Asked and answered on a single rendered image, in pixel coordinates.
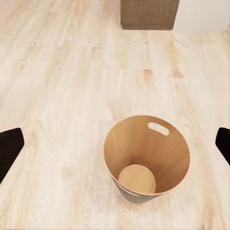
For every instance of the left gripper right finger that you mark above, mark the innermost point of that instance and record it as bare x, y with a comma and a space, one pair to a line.
223, 142

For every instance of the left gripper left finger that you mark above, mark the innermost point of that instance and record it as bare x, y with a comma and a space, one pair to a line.
11, 143

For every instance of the cabinet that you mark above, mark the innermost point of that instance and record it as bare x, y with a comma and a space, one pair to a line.
148, 14

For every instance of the trash can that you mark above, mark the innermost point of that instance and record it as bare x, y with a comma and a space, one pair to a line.
143, 162

